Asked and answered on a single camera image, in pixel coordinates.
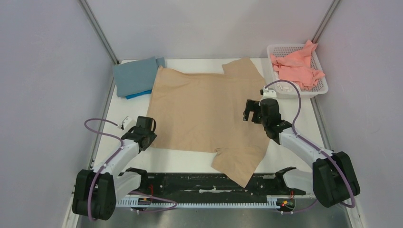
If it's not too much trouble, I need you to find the aluminium frame rail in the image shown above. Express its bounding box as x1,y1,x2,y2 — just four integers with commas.
78,0,120,65

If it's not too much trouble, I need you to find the grey-blue folded t shirt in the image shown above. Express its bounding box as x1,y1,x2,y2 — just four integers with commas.
113,57,165,98

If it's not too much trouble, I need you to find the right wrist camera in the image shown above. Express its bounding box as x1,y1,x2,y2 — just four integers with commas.
260,88,277,99

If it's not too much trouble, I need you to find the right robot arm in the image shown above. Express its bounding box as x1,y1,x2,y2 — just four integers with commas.
243,98,361,208

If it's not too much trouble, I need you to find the beige t shirt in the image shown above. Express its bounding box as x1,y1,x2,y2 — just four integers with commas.
147,58,269,187

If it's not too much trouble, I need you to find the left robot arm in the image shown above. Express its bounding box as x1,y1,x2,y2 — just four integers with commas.
72,116,157,221

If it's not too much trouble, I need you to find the white plastic laundry basket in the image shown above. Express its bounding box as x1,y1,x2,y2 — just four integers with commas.
267,44,328,99

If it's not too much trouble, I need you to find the bright blue folded t shirt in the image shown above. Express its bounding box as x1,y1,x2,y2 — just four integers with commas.
125,90,152,100

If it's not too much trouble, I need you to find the white t shirt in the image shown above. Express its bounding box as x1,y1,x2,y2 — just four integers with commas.
274,81,301,92

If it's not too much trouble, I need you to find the pink t shirt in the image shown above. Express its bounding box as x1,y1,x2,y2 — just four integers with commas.
270,40,325,91

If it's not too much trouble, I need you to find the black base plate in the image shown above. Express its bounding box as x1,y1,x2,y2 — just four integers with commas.
137,172,306,203

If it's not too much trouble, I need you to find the white cable duct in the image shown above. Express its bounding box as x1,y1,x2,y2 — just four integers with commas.
116,196,291,209

